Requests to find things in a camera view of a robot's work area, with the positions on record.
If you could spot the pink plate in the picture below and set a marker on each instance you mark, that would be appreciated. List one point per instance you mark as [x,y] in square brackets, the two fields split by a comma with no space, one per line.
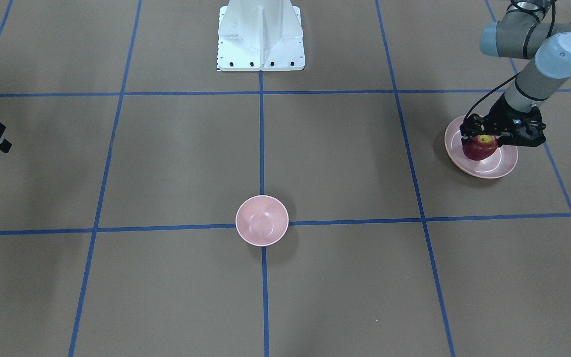
[499,164]

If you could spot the red apple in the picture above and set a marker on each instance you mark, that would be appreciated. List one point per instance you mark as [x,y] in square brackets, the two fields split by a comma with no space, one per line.
[478,148]

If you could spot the pink bowl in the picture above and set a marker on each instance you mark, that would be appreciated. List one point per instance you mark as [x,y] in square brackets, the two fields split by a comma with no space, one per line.
[261,220]

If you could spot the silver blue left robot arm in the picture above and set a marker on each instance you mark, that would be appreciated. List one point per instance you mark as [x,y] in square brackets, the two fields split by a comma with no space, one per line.
[522,34]

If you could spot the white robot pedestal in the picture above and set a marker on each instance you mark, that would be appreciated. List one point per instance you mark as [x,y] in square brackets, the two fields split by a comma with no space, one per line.
[260,35]

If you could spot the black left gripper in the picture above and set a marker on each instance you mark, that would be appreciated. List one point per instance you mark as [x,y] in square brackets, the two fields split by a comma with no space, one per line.
[499,113]

